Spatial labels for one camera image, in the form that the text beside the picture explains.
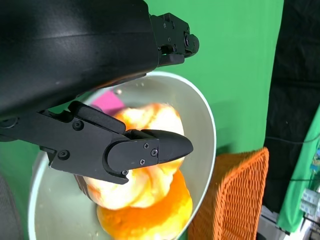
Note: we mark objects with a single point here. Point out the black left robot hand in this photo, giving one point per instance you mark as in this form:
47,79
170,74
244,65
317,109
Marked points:
62,50

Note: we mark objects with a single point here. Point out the pale green bowl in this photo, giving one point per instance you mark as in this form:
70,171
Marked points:
160,95

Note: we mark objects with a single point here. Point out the orange bread roll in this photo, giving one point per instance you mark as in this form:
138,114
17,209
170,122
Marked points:
150,220

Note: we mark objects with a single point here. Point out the pink cake slice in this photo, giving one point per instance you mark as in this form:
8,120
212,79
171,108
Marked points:
107,102

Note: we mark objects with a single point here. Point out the orange wicker basket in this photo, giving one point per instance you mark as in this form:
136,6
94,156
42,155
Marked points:
232,195

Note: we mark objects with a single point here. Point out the green tablecloth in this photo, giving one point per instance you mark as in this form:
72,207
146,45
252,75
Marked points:
237,75

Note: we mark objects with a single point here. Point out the black backdrop cloth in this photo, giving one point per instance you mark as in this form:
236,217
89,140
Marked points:
295,75

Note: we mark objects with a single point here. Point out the clear plastic box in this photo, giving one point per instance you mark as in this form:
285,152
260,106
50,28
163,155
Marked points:
311,200

